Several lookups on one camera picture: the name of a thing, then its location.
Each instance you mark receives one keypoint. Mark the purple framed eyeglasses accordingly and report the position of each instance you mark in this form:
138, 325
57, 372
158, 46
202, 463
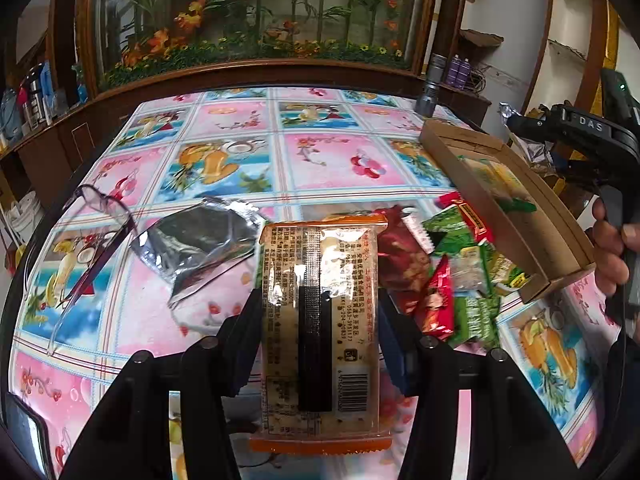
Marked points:
118, 212

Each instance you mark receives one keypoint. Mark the person right hand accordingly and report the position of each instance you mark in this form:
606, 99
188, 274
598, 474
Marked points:
609, 244

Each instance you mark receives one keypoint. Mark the glass cabinet with artificial flowers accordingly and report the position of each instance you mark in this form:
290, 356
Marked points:
130, 40

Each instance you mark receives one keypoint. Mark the purple bottle pair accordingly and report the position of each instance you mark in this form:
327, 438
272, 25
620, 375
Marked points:
458, 72

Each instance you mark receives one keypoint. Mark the brown cardboard box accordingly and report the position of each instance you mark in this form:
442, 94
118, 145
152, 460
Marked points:
529, 224

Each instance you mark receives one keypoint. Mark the red snack packet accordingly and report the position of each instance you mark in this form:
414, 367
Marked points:
435, 311
404, 268

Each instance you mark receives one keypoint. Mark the orange cracker pack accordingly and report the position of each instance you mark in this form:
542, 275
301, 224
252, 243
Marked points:
319, 350

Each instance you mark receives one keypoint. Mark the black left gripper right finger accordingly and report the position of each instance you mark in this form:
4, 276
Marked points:
512, 434

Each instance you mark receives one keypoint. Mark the silver foil snack bag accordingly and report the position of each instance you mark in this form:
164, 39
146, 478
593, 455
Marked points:
194, 246

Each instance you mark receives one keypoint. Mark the floral tablecloth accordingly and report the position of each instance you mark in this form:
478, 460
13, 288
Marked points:
294, 154

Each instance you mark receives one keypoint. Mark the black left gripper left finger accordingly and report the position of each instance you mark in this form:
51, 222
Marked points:
127, 436

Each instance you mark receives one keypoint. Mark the green pea snack packet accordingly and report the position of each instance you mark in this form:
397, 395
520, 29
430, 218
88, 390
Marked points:
475, 321

